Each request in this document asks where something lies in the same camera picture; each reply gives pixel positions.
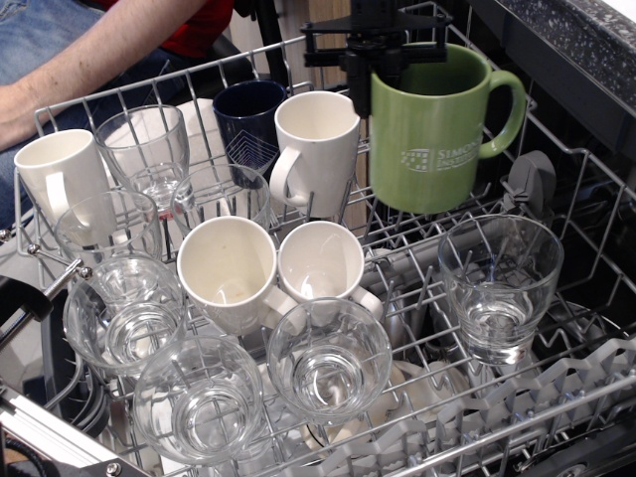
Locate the tall white mug centre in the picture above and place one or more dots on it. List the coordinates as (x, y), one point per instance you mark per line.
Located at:
(318, 137)

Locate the clear glass left rear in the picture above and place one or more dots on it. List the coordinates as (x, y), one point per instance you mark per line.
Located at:
(109, 224)

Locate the clear glass front left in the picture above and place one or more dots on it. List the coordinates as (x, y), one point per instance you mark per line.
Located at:
(198, 401)

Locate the dark blue cup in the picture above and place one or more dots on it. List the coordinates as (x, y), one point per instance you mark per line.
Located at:
(245, 117)

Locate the clear glass front centre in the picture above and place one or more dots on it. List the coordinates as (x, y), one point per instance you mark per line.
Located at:
(329, 359)

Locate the tall white mug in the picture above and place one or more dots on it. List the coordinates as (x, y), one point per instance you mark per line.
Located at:
(318, 137)
(62, 169)

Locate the green ceramic mug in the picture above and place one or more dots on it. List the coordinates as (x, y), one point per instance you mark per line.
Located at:
(426, 130)

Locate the clear glass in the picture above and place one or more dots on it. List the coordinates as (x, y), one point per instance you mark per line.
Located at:
(219, 191)
(147, 150)
(109, 224)
(500, 274)
(198, 401)
(329, 359)
(130, 308)

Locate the grey plastic rack clip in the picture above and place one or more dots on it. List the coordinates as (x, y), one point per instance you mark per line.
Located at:
(530, 186)

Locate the grey plastic tine row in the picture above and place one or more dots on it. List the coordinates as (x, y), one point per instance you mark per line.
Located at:
(520, 416)

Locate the grey wire dishwasher rack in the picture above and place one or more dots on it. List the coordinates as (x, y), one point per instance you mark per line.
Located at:
(586, 127)

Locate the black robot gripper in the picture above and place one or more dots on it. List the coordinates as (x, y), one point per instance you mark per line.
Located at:
(375, 33)

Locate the clear glass back left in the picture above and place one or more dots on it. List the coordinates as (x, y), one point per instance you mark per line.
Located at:
(147, 150)

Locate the tall white mug left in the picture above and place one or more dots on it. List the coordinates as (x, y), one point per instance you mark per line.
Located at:
(62, 169)

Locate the clear glass right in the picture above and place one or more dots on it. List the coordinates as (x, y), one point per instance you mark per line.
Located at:
(500, 274)

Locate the small white mug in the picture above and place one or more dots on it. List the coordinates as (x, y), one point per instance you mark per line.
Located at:
(324, 259)

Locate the person forearm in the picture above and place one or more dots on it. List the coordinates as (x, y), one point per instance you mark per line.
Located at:
(125, 34)

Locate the clear glass middle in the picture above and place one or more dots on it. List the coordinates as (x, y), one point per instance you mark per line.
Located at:
(219, 191)

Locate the black clamp with metal screw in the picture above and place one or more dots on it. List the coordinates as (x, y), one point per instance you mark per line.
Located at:
(34, 303)

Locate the wide white mug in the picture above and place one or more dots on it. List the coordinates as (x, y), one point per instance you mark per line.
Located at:
(228, 267)

